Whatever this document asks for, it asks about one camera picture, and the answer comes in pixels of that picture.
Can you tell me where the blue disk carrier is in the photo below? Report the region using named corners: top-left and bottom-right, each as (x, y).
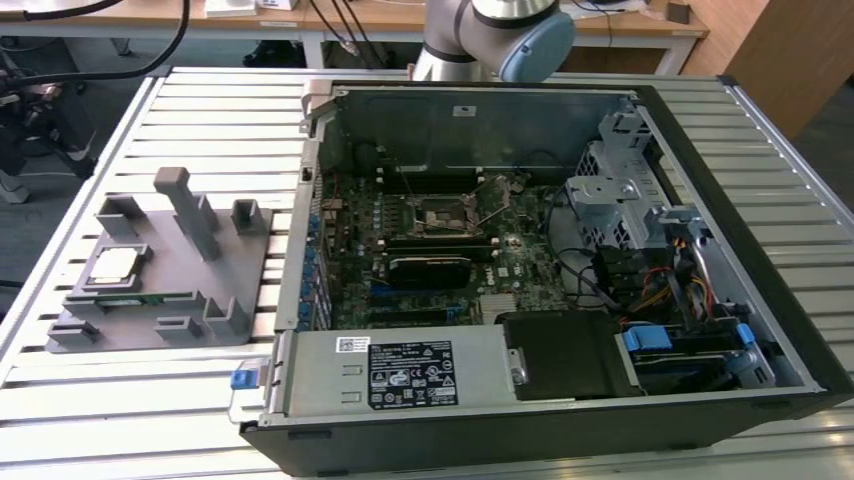
top-left (618, 323), bottom-right (674, 359)

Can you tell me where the wooden cabinet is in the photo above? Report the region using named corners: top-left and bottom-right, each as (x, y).
top-left (679, 0), bottom-right (854, 140)

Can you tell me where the black open PC case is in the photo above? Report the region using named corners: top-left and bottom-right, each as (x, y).
top-left (237, 74), bottom-right (854, 479)

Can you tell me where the silver metal drive cage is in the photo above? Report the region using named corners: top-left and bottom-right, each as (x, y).
top-left (563, 112), bottom-right (710, 252)

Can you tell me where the silver CPU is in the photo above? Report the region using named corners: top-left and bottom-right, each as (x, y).
top-left (88, 248), bottom-right (143, 285)

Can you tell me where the small silver heatsink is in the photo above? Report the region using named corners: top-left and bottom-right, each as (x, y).
top-left (476, 293), bottom-right (518, 322)

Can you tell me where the small black graphics card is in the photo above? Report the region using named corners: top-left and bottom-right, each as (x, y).
top-left (384, 254), bottom-right (474, 291)

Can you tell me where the black CPU socket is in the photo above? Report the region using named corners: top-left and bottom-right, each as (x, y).
top-left (407, 193), bottom-right (482, 237)

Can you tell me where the green RAM stick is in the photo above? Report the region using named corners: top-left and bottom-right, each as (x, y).
top-left (92, 293), bottom-right (168, 307)

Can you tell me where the silver power supply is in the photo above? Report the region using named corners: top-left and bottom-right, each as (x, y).
top-left (260, 324), bottom-right (520, 417)

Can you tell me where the green motherboard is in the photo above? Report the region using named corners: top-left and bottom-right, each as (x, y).
top-left (311, 169), bottom-right (606, 332)

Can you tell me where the grey plastic parts rack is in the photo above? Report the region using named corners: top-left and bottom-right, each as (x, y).
top-left (43, 166), bottom-right (275, 355)

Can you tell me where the coloured wire bundle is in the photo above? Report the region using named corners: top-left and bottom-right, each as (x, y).
top-left (623, 238), bottom-right (720, 321)

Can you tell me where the wooden desk white frame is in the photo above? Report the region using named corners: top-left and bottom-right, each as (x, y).
top-left (0, 0), bottom-right (711, 70)

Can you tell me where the black RAM slot bank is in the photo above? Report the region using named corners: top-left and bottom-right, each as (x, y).
top-left (376, 166), bottom-right (487, 184)
top-left (380, 236), bottom-right (500, 260)

